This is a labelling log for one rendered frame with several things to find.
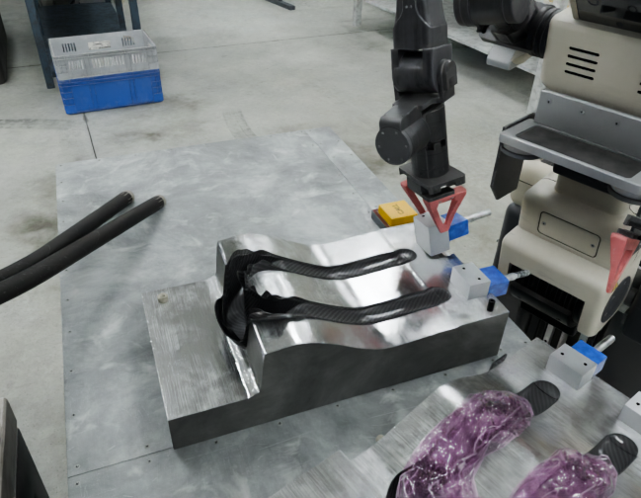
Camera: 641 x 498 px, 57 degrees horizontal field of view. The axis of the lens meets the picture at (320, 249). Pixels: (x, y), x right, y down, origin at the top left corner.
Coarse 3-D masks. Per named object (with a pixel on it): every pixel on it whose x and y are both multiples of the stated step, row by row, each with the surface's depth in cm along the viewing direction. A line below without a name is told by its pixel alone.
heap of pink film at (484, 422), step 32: (448, 416) 68; (480, 416) 66; (512, 416) 68; (448, 448) 65; (480, 448) 65; (416, 480) 63; (448, 480) 63; (544, 480) 61; (576, 480) 60; (608, 480) 63
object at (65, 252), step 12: (144, 204) 117; (156, 204) 120; (120, 216) 109; (132, 216) 111; (144, 216) 115; (108, 228) 104; (120, 228) 107; (84, 240) 98; (96, 240) 100; (108, 240) 104; (60, 252) 93; (72, 252) 94; (84, 252) 97; (60, 264) 91; (72, 264) 95
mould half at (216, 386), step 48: (240, 240) 91; (384, 240) 101; (192, 288) 93; (288, 288) 83; (336, 288) 90; (384, 288) 90; (192, 336) 84; (288, 336) 74; (336, 336) 78; (384, 336) 82; (432, 336) 82; (480, 336) 87; (192, 384) 77; (240, 384) 77; (288, 384) 77; (336, 384) 81; (384, 384) 85; (192, 432) 75
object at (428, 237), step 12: (420, 216) 97; (444, 216) 98; (456, 216) 97; (468, 216) 98; (480, 216) 99; (420, 228) 96; (432, 228) 93; (456, 228) 96; (420, 240) 98; (432, 240) 94; (444, 240) 95; (432, 252) 96
